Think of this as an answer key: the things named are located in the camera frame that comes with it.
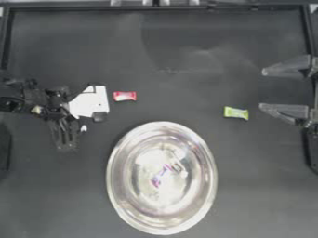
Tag steel bowl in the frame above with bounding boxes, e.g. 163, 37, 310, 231
106, 120, 219, 236

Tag purple candy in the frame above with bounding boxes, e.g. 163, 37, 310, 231
149, 163, 174, 189

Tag green candy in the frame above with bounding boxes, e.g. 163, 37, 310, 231
222, 105, 251, 121

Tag red candy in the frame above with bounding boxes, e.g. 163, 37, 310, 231
113, 90, 138, 102

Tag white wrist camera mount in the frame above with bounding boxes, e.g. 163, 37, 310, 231
67, 83, 111, 123

